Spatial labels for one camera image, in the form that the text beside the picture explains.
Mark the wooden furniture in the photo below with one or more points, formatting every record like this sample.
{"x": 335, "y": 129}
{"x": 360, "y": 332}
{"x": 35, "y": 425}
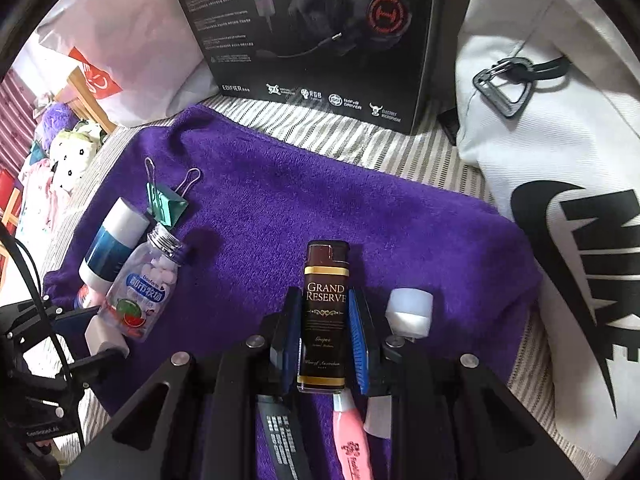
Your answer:
{"x": 90, "y": 102}

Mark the red striped curtain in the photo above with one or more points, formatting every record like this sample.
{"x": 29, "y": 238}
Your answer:
{"x": 20, "y": 110}

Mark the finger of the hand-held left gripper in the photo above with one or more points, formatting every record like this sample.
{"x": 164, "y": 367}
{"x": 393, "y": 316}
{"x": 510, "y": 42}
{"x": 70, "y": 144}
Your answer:
{"x": 75, "y": 317}
{"x": 100, "y": 360}

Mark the purple towel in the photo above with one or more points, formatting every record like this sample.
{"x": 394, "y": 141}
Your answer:
{"x": 310, "y": 200}

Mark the purple plush toy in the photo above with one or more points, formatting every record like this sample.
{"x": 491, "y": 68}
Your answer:
{"x": 57, "y": 117}

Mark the pink cloth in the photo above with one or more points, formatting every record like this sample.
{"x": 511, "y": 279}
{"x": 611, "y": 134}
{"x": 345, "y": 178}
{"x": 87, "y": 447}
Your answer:
{"x": 37, "y": 200}

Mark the pink highlighter pen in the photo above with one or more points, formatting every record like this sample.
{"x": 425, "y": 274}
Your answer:
{"x": 352, "y": 435}

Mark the black headphone box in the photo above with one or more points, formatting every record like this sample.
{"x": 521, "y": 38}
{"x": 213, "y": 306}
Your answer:
{"x": 310, "y": 35}

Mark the small red blue object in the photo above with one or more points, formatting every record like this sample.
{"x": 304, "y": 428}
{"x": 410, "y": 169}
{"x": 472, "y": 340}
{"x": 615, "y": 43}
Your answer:
{"x": 86, "y": 299}

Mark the white cylindrical plug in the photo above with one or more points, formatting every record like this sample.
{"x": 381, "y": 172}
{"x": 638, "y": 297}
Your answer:
{"x": 410, "y": 312}

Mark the white canvas bag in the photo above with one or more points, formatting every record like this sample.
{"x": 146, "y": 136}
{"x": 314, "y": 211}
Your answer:
{"x": 575, "y": 160}

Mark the white cube charger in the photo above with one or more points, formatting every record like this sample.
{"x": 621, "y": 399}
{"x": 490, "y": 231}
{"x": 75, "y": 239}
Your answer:
{"x": 105, "y": 335}

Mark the green binder clip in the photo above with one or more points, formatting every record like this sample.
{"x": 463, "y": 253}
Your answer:
{"x": 167, "y": 207}

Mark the black bar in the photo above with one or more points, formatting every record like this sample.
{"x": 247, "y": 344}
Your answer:
{"x": 282, "y": 435}

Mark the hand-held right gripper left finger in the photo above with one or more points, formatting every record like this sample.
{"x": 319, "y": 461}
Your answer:
{"x": 287, "y": 340}

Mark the clear candy bottle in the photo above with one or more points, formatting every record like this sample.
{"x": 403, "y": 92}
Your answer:
{"x": 140, "y": 290}

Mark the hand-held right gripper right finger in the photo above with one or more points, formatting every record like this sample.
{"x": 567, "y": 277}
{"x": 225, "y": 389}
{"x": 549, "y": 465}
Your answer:
{"x": 359, "y": 340}

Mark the grey carabiner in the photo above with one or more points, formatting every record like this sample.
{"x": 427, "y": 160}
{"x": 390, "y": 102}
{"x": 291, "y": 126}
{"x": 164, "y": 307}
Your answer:
{"x": 505, "y": 91}

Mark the white spotted plush toy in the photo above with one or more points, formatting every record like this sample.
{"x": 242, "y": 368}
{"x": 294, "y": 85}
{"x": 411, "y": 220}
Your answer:
{"x": 72, "y": 157}

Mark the brown lighter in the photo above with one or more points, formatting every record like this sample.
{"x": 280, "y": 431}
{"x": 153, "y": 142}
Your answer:
{"x": 325, "y": 320}

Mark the white plastic bag red logo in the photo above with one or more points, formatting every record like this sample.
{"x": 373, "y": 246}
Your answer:
{"x": 125, "y": 35}

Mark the blue white tube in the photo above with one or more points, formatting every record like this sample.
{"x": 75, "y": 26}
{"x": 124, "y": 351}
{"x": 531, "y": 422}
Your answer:
{"x": 112, "y": 245}

